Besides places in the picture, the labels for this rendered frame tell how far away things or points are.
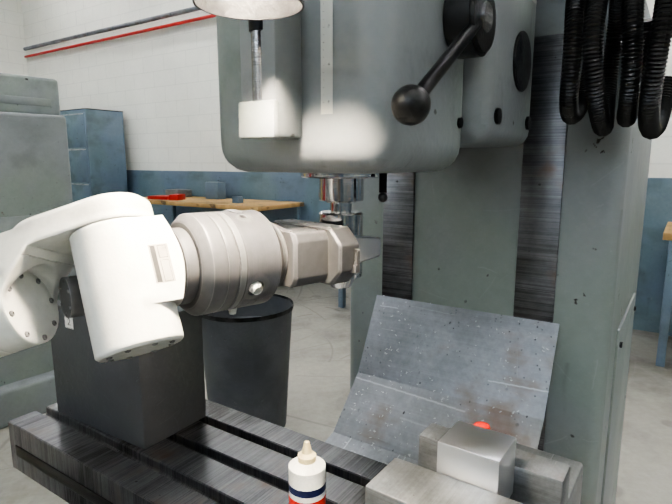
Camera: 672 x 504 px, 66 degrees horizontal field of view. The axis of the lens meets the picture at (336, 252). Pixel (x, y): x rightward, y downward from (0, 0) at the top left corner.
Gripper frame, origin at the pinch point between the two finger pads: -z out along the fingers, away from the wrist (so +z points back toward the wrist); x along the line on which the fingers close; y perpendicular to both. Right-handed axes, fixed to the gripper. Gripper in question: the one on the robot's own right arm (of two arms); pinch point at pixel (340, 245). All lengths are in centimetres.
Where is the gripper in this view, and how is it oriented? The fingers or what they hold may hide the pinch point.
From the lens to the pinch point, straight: 56.1
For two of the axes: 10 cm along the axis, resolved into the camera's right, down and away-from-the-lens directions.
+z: -7.4, 1.0, -6.6
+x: -6.7, -1.3, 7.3
